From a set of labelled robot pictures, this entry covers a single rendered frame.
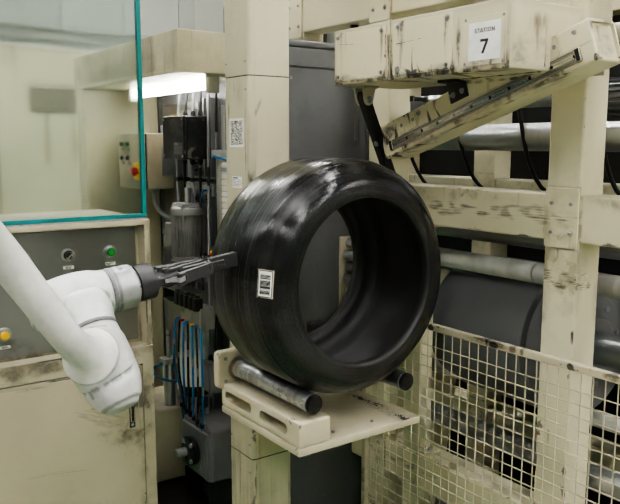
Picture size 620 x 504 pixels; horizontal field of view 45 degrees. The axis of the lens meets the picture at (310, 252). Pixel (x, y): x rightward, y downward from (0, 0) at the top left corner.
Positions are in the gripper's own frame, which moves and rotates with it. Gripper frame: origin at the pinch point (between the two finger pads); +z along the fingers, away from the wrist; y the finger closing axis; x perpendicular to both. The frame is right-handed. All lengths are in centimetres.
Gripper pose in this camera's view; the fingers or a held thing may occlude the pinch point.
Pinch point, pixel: (222, 261)
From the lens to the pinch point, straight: 163.1
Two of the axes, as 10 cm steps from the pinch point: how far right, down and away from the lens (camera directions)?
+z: 8.1, -2.2, 5.5
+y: -5.8, -1.2, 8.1
